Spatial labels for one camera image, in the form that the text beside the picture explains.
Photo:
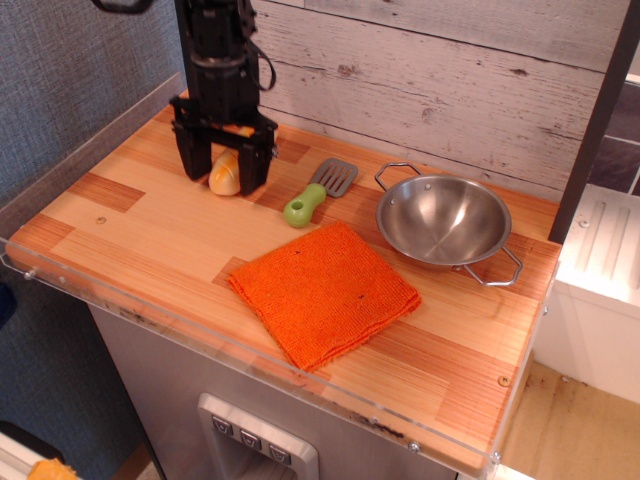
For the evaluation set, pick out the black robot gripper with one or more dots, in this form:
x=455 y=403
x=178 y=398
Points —
x=225 y=91

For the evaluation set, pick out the toy hot dog bun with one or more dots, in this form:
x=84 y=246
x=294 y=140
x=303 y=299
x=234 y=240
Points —
x=224 y=178

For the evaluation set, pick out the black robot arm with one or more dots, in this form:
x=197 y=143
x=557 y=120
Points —
x=220 y=29

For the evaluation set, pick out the orange knitted cloth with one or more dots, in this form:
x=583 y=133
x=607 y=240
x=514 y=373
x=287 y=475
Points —
x=323 y=294

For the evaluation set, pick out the clear acrylic table guard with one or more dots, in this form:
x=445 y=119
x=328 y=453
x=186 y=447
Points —
x=444 y=376

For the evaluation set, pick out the silver dispenser panel with buttons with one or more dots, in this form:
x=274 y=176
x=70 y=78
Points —
x=244 y=446

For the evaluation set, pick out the orange object bottom left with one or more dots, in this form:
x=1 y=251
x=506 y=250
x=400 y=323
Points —
x=51 y=469

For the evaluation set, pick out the white ridged side counter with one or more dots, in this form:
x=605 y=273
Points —
x=590 y=331

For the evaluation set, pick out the green handled grey spatula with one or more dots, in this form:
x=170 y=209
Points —
x=332 y=179

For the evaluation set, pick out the steel bowl with handles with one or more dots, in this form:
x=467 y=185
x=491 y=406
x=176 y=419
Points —
x=443 y=220

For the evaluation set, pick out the dark grey right post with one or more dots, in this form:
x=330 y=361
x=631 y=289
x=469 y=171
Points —
x=609 y=93

